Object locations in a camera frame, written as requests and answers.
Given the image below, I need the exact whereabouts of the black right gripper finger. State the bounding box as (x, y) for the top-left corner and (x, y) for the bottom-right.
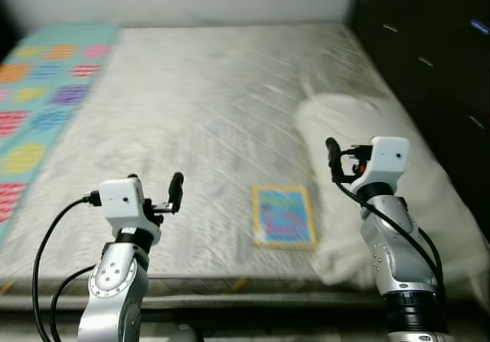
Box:
(325, 137), (345, 184)

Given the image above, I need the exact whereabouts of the blue yellow children's book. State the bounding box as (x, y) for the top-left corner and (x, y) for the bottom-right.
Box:
(252, 184), (318, 251)

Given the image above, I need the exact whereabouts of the white printed pillow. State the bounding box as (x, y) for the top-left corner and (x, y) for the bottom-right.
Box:
(295, 93), (490, 289)

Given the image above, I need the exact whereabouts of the teal blanket with coloured hearts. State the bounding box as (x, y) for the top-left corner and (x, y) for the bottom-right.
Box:
(0, 24), (119, 239)

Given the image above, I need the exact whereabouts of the grey quilted mattress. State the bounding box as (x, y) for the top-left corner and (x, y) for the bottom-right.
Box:
(0, 24), (490, 308)

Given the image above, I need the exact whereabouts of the black tufted headboard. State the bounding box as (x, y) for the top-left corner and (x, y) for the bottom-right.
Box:
(348, 0), (490, 228)

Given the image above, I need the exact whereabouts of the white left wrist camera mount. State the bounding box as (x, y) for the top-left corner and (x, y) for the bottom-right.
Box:
(100, 177), (162, 245)

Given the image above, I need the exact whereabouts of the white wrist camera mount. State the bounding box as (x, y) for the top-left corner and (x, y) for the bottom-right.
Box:
(348, 136), (410, 197)
(100, 177), (162, 245)

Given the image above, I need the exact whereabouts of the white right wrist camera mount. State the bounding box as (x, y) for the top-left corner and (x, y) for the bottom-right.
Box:
(348, 136), (410, 197)

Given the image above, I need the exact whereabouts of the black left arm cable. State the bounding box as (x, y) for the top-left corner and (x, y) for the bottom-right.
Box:
(32, 193), (104, 342)

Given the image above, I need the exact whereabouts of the black bed frame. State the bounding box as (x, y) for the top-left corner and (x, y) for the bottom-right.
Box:
(0, 296), (490, 337)

